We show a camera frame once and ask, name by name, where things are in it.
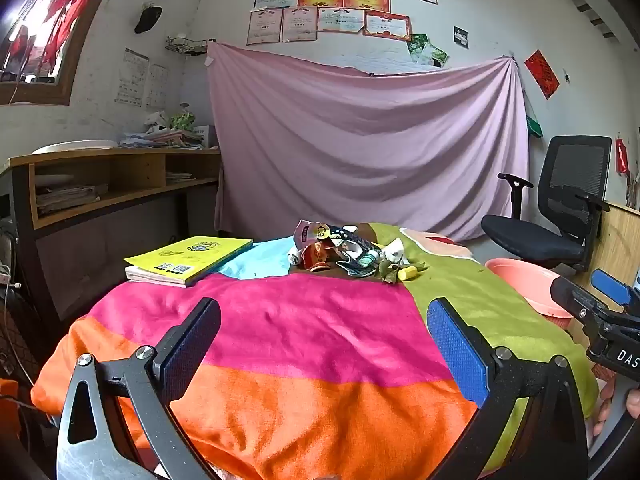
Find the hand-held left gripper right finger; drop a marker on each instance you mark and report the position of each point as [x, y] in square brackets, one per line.
[457, 350]

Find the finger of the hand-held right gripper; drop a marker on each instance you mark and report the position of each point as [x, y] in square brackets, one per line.
[610, 285]
[575, 297]

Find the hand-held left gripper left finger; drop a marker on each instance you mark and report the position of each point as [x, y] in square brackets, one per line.
[192, 350]

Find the pink plastic basin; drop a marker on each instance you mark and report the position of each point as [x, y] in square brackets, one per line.
[525, 280]

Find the person's right hand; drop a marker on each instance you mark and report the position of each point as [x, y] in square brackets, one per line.
[602, 402]

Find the wooden cabinet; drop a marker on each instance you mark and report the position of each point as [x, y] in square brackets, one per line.
[620, 240]

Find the black office chair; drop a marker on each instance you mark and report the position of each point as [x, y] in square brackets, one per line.
[545, 240]

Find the white book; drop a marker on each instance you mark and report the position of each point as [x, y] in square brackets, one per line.
[155, 276]

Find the yellow book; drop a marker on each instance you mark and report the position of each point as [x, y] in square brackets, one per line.
[195, 255]

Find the colourful patchwork blanket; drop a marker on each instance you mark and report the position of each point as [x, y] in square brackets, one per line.
[310, 340]

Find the crumpled white paper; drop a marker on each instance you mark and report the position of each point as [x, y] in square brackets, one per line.
[394, 250]

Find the red hanging charm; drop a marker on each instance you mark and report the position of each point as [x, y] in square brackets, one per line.
[621, 155]

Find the dark patterned wrapper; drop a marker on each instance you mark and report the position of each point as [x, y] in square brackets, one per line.
[350, 247]

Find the purple snack wrapper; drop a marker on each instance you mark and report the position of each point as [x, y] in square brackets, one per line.
[312, 232]

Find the stack of papers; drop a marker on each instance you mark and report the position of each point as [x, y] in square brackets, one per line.
[70, 197]

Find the wooden desk with shelves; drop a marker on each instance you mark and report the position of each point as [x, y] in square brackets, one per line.
[125, 160]

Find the pile of books and papers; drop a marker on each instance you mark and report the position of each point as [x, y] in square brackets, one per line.
[160, 139]

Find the white box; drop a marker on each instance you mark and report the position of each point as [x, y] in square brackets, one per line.
[205, 136]

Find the red paper decoration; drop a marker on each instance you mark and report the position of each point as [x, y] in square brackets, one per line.
[542, 74]

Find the small green plant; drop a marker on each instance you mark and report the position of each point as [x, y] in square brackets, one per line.
[182, 119]

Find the pink hanging sheet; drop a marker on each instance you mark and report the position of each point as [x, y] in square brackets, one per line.
[360, 140]

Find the white basin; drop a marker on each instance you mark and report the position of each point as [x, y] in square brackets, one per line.
[75, 146]

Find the black and white photo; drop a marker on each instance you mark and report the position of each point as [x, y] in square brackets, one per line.
[461, 37]

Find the flower photos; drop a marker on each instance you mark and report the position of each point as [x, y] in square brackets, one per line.
[427, 51]

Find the black cap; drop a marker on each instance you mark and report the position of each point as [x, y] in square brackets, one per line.
[148, 19]

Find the wooden framed window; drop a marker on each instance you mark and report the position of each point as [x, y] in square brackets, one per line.
[45, 35]

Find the wall calendar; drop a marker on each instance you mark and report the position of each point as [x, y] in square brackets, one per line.
[132, 78]
[157, 86]

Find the group of wall certificates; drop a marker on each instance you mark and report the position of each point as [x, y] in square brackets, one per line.
[340, 5]

